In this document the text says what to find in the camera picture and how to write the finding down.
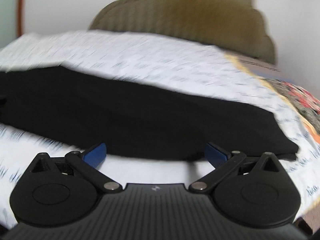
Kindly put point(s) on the floral and zebra blanket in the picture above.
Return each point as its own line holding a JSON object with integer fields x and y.
{"x": 304, "y": 102}

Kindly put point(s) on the brown wooden door frame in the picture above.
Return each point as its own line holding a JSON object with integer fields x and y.
{"x": 19, "y": 17}

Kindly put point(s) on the white quilt with blue script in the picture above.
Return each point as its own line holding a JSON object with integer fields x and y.
{"x": 160, "y": 61}

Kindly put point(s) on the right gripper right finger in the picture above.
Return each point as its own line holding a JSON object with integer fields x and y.
{"x": 216, "y": 155}

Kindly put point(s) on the black pants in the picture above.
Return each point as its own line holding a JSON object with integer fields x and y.
{"x": 134, "y": 120}

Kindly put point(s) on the olive upholstered headboard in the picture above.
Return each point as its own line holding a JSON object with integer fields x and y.
{"x": 234, "y": 25}

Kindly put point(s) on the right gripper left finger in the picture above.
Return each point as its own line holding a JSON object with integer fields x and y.
{"x": 95, "y": 155}

